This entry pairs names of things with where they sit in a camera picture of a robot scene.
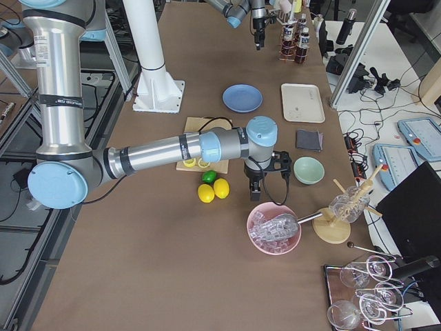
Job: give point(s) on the wooden cutting board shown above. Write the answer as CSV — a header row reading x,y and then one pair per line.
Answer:
x,y
202,125

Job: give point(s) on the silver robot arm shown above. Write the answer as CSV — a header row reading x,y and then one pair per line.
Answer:
x,y
236,12
67,169

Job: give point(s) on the pink bowl with ice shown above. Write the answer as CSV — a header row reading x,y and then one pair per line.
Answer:
x,y
260,215

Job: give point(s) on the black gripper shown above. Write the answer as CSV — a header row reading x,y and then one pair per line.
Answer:
x,y
258,21
253,172

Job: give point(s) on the wine glass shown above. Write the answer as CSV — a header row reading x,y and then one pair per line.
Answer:
x,y
344,315
355,275
378,268
389,296

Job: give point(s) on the black monitor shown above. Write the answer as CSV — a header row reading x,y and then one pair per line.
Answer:
x,y
411,212

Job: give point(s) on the white cup rack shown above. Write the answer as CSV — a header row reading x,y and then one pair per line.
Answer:
x,y
286,10

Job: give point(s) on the yellow lemon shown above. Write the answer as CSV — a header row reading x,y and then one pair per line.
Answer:
x,y
205,193
221,188

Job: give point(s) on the dark drink bottle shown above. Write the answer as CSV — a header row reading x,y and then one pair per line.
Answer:
x,y
287,38
302,23
302,47

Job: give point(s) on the green bowl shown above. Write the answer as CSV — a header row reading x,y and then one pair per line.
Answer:
x,y
308,170

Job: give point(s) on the glass mug on stand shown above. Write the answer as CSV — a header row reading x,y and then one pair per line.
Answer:
x,y
350,205

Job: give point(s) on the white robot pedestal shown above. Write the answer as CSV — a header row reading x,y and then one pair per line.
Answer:
x,y
157,91

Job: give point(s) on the green lime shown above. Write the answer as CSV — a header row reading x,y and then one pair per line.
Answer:
x,y
209,176

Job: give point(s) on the copper wire bottle rack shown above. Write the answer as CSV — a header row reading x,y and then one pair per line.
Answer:
x,y
294,47

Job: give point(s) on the metal ice scoop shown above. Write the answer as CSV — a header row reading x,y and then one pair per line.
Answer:
x,y
285,226

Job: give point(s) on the cream rabbit tray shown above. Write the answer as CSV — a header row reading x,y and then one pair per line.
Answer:
x,y
302,103

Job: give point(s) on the lemon slice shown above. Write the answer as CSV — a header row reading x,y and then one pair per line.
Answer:
x,y
203,164
190,163

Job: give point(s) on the aluminium frame post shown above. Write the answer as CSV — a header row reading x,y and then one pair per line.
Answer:
x,y
374,17

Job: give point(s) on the blue teach pendant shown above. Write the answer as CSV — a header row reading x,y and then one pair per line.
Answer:
x,y
423,135
398,163

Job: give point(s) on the wooden cup tree stand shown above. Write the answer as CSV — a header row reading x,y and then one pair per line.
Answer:
x,y
332,229

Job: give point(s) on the dark grey folded cloth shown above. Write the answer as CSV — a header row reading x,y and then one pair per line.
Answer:
x,y
309,140

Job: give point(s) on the black thermos bottle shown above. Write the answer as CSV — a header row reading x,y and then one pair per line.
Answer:
x,y
347,26

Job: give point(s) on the blue round plate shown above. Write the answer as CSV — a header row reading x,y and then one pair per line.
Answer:
x,y
242,98

